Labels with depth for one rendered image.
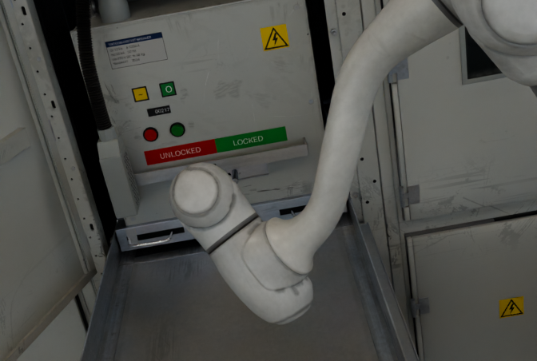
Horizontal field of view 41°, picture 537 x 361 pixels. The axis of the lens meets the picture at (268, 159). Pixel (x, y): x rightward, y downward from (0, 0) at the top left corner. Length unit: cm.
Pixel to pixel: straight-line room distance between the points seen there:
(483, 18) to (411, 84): 79
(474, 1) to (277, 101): 87
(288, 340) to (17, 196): 62
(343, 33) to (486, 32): 76
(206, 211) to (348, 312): 46
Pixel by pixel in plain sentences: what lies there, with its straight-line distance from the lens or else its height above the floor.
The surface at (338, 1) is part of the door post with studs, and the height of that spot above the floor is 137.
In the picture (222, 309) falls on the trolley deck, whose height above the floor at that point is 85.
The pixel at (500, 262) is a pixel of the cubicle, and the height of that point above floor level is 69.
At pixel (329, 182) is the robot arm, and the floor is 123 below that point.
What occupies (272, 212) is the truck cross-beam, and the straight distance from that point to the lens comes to 169.
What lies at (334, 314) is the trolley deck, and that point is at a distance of 143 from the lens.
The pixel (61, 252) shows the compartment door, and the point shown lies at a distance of 169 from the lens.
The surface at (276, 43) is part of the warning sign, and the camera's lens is 155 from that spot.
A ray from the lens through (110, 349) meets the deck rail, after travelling 149.
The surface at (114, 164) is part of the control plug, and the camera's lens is 154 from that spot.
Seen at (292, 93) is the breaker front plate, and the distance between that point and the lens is 159.
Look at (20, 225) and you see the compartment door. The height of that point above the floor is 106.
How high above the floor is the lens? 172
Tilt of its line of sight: 25 degrees down
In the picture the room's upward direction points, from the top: 11 degrees counter-clockwise
